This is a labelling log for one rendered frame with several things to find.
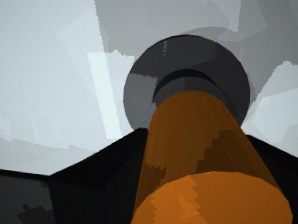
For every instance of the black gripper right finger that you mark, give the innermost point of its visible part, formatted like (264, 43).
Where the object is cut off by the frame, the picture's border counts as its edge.
(284, 168)

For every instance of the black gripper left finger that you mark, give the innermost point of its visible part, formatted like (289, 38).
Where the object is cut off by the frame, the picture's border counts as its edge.
(100, 189)

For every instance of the orange knob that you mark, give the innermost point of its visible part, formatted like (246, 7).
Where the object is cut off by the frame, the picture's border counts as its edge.
(200, 168)

